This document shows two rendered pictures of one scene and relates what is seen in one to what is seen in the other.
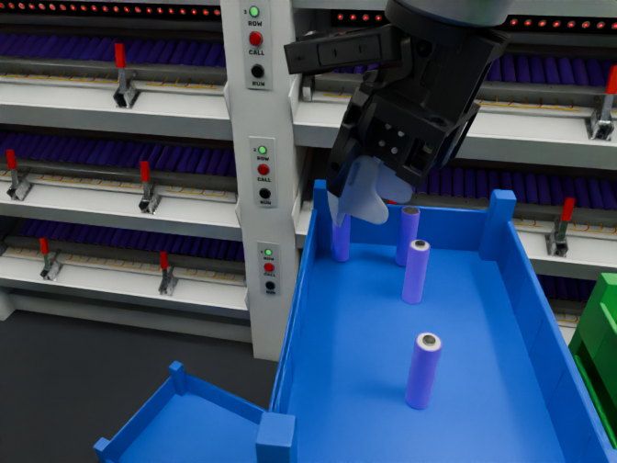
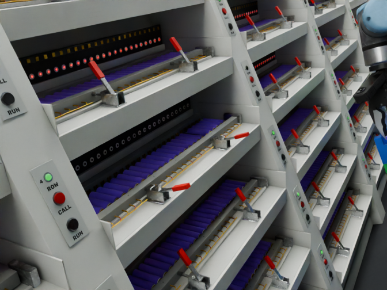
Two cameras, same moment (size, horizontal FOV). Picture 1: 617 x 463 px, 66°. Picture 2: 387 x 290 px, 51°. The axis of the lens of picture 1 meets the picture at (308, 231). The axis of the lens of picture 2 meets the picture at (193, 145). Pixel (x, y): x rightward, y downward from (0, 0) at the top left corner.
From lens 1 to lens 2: 1.24 m
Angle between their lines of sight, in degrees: 62
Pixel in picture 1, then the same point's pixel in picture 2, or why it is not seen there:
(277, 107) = (291, 170)
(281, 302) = (336, 282)
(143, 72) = (236, 205)
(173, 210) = (288, 274)
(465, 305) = not seen: outside the picture
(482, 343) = not seen: outside the picture
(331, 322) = not seen: outside the picture
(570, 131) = (322, 129)
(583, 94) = (309, 120)
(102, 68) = (223, 218)
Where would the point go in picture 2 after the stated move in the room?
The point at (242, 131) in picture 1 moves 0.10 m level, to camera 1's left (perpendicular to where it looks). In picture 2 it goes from (290, 190) to (285, 206)
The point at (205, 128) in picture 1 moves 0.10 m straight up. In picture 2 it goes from (280, 202) to (267, 170)
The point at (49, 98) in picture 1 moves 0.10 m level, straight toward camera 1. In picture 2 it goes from (231, 251) to (272, 232)
